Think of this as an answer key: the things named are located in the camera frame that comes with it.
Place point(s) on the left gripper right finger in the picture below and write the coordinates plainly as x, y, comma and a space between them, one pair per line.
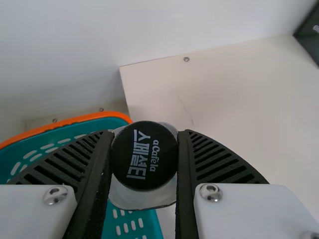
224, 174

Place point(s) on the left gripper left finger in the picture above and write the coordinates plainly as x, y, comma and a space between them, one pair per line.
62, 174

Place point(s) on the dark coffee bottle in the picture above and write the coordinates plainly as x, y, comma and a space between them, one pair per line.
144, 154

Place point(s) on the teal shopping basket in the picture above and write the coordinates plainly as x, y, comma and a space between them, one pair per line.
82, 129

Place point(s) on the dark grey bag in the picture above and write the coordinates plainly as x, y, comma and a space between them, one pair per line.
311, 37

